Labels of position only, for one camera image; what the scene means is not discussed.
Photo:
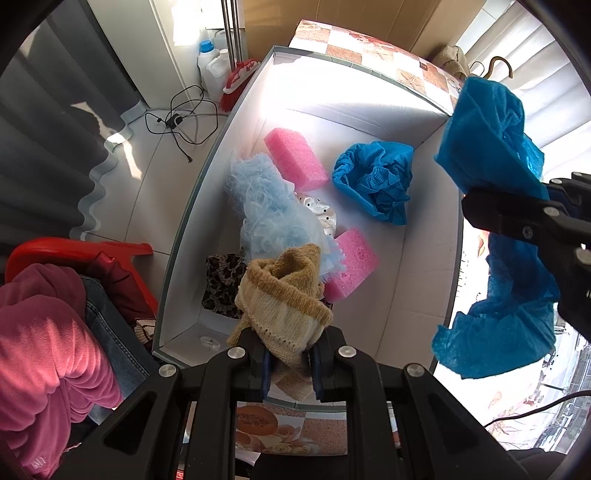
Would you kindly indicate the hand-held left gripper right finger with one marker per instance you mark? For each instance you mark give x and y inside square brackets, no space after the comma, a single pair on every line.
[315,374]

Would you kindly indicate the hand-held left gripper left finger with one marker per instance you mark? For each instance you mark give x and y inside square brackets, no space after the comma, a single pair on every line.
[265,378]

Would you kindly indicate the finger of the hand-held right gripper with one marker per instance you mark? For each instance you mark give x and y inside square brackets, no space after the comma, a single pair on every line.
[575,189]
[508,212]

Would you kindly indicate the beige knit cuff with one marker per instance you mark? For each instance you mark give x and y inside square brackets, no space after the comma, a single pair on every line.
[281,304]

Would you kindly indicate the blue shoe cover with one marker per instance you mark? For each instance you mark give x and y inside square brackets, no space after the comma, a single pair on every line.
[369,184]
[489,134]

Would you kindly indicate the leopard print scrunchie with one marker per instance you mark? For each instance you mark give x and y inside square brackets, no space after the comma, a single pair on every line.
[221,281]

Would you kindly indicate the grey cardboard storage box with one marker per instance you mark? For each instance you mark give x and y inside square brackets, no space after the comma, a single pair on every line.
[415,286]

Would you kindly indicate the pink foam sponge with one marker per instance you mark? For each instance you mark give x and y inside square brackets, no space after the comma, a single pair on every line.
[355,263]
[295,159]

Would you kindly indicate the light blue fluffy scrunchie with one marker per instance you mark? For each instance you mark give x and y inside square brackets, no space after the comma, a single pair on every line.
[268,217]

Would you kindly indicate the white polka dot scrunchie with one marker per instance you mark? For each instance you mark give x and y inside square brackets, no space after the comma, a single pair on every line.
[318,210]

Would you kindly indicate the brown hanger hook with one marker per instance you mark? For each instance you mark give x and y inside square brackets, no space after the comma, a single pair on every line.
[497,58]

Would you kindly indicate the beige cloth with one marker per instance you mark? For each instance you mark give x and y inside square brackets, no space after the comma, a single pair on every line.
[450,60]

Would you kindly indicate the person's blue jeans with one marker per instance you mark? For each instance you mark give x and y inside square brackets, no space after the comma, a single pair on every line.
[111,323]

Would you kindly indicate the maroon cloth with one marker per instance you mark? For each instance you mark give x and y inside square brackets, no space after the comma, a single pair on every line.
[115,277]

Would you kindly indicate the person's pink sweater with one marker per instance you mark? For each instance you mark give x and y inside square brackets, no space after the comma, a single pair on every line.
[41,369]

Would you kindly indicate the red plastic stool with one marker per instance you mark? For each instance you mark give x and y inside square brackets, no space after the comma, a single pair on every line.
[78,254]

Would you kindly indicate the brown cardboard sheet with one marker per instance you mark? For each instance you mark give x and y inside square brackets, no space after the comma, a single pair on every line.
[369,18]

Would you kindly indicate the red broom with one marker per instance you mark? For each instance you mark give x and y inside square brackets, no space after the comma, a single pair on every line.
[240,74]

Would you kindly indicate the white plastic jug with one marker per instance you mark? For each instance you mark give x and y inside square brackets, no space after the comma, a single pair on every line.
[221,74]

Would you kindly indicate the grey curtain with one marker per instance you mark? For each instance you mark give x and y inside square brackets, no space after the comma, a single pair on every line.
[46,161]

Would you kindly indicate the white bottle blue cap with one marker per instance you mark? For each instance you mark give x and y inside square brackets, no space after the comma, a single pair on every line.
[205,64]

